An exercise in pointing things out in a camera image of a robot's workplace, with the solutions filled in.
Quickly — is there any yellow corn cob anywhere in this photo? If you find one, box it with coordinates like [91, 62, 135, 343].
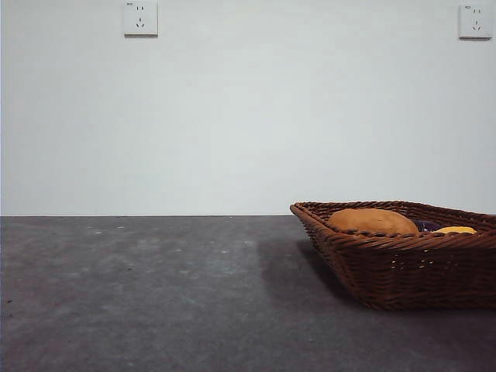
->
[429, 226, 478, 236]

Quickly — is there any white wall socket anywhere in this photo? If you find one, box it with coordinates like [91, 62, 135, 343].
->
[459, 4, 493, 40]
[123, 0, 159, 38]

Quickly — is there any dark purple eggplant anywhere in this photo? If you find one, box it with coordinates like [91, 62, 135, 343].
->
[410, 219, 443, 233]

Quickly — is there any brown wicker basket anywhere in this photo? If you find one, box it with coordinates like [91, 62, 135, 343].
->
[289, 200, 496, 312]

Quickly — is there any brown potato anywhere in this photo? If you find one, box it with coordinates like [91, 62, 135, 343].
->
[327, 208, 420, 236]

